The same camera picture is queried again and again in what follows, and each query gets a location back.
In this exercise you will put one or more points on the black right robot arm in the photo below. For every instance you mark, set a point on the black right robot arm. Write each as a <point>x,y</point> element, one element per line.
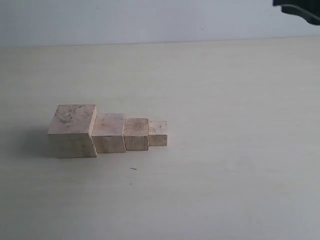
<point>309,10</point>

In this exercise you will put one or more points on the third largest wooden cube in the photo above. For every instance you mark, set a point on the third largest wooden cube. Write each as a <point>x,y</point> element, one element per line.
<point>136,134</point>

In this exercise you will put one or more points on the second largest wooden cube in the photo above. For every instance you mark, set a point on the second largest wooden cube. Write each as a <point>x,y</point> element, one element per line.
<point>108,133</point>

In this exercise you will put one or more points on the smallest wooden cube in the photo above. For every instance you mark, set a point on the smallest wooden cube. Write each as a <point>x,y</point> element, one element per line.
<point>158,133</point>

